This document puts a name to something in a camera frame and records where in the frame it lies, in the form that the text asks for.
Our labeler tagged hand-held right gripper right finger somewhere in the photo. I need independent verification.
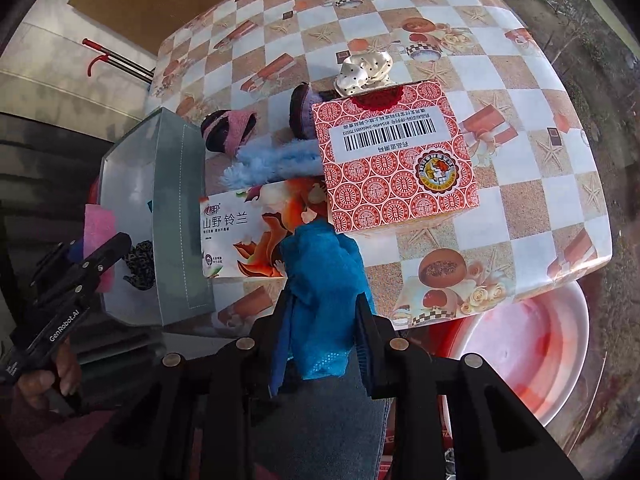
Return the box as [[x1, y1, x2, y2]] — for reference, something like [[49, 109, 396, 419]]
[[352, 292, 583, 480]]

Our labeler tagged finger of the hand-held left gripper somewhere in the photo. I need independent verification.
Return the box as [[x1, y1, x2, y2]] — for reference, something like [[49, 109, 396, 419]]
[[31, 241, 73, 291], [70, 232, 133, 291]]

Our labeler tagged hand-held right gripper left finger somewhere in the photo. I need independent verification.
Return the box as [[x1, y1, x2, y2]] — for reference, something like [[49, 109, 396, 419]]
[[65, 287, 301, 480]]

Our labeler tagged grey cardboard box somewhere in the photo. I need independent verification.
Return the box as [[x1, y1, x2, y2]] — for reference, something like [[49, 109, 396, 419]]
[[97, 107, 217, 328]]

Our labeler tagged dark sock with pink band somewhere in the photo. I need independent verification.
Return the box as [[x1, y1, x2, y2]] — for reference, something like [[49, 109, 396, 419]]
[[201, 110, 259, 154]]

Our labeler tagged fluffy light blue sock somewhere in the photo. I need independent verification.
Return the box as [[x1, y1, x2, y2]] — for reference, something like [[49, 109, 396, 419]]
[[220, 141, 327, 192]]

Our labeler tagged purple sock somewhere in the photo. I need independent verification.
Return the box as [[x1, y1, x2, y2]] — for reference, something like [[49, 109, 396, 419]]
[[290, 84, 346, 140]]

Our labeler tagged person's left hand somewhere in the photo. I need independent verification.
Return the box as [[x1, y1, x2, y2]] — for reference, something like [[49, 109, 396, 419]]
[[10, 342, 86, 416]]

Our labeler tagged pink cloth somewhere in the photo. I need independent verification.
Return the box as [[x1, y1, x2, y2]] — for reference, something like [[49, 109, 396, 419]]
[[82, 204, 118, 293]]

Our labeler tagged leopard print cloth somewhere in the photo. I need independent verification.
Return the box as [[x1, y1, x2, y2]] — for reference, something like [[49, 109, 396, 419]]
[[121, 240, 156, 291]]

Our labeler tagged person's jeans leg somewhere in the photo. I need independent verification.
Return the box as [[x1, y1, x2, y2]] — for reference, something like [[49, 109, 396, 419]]
[[250, 350, 401, 480]]

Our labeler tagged floral tissue pack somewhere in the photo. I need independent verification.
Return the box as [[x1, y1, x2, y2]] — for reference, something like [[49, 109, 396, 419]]
[[199, 180, 332, 281]]

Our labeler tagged pink plastic basin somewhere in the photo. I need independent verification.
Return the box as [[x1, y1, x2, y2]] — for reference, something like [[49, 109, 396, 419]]
[[440, 280, 592, 428]]

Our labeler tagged red patterned box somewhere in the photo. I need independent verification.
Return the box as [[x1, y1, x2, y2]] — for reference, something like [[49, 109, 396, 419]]
[[311, 81, 481, 237]]

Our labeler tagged checkered tablecloth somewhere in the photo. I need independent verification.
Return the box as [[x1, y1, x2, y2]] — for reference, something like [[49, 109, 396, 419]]
[[147, 0, 615, 342]]

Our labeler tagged red handled metal tool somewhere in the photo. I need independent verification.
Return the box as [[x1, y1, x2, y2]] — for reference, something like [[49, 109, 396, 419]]
[[82, 38, 157, 83]]

